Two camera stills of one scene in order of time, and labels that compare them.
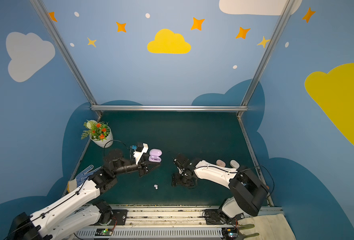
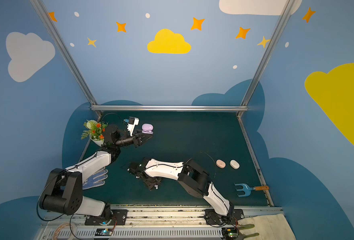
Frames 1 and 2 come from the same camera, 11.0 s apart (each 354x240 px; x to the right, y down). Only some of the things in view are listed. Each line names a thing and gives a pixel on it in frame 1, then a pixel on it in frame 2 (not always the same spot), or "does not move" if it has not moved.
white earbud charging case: [234, 164] does not move
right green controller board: [229, 233] does not move
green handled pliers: [241, 236] does not move
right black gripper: [182, 169] to [148, 182]
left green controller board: [103, 232] does not move
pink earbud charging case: [220, 163] does not move
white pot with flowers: [100, 133] does not move
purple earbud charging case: [155, 154] to [147, 128]
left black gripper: [142, 167] to [137, 139]
